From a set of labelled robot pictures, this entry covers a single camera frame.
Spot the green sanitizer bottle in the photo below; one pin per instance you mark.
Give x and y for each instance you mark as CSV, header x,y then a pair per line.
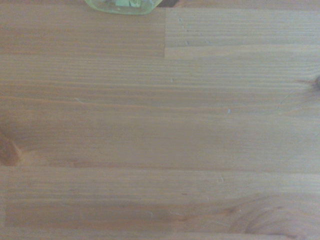
x,y
120,7

